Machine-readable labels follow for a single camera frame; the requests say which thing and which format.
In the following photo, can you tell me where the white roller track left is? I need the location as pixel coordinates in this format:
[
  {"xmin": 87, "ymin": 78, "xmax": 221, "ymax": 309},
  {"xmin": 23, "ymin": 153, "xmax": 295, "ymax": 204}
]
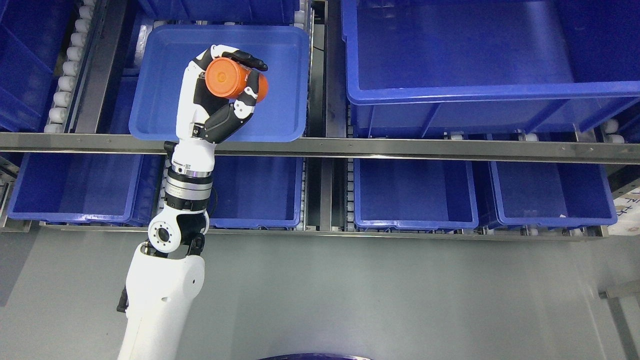
[{"xmin": 43, "ymin": 0, "xmax": 99, "ymax": 133}]

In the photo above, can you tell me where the large blue bin upper right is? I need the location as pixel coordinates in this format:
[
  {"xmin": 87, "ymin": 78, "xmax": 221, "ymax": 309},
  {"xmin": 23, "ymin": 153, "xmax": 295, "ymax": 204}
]
[{"xmin": 341, "ymin": 0, "xmax": 640, "ymax": 139}]

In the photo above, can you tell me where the orange cylindrical capacitor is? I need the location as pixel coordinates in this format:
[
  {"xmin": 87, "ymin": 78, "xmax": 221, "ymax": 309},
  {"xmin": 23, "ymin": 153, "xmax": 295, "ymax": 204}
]
[{"xmin": 204, "ymin": 57, "xmax": 254, "ymax": 100}]

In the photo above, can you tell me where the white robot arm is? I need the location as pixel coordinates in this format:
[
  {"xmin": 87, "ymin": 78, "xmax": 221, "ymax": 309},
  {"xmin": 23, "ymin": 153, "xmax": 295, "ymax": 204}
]
[{"xmin": 118, "ymin": 164, "xmax": 213, "ymax": 360}]

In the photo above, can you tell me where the blue bin upper far left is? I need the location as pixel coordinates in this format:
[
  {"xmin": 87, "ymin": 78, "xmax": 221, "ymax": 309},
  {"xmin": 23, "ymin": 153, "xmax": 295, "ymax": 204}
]
[{"xmin": 0, "ymin": 0, "xmax": 74, "ymax": 132}]

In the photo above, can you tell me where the blue bin lower far right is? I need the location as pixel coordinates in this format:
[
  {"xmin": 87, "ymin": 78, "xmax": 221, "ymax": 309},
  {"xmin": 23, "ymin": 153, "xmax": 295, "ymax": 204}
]
[{"xmin": 477, "ymin": 161, "xmax": 618, "ymax": 229}]

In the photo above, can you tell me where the blue bin top centre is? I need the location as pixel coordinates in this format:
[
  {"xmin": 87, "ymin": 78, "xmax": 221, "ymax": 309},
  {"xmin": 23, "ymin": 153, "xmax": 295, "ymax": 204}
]
[{"xmin": 138, "ymin": 0, "xmax": 303, "ymax": 25}]

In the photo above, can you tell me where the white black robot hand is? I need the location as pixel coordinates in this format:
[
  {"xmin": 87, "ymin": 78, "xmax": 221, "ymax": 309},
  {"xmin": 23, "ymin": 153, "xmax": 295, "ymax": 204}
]
[{"xmin": 170, "ymin": 44, "xmax": 268, "ymax": 177}]

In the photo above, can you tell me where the blue bin lower far left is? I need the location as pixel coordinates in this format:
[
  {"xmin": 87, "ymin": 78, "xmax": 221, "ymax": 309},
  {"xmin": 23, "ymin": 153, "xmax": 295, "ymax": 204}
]
[{"xmin": 7, "ymin": 153, "xmax": 165, "ymax": 227}]

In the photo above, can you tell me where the steel shelf front rail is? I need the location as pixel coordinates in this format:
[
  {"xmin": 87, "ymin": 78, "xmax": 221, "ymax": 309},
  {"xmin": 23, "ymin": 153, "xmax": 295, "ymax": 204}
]
[{"xmin": 0, "ymin": 132, "xmax": 640, "ymax": 166}]

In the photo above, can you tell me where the shallow blue tray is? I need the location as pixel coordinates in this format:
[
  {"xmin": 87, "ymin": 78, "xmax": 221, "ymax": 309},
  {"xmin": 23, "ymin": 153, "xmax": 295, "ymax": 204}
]
[{"xmin": 129, "ymin": 24, "xmax": 311, "ymax": 142}]

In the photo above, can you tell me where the blue bin lower centre left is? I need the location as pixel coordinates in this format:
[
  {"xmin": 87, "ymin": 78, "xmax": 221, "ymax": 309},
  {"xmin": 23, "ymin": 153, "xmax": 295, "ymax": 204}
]
[{"xmin": 207, "ymin": 156, "xmax": 304, "ymax": 229}]

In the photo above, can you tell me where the blue bin lower centre right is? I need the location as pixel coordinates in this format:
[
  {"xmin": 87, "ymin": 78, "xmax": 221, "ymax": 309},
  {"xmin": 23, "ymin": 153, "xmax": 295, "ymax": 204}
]
[{"xmin": 353, "ymin": 158, "xmax": 479, "ymax": 231}]

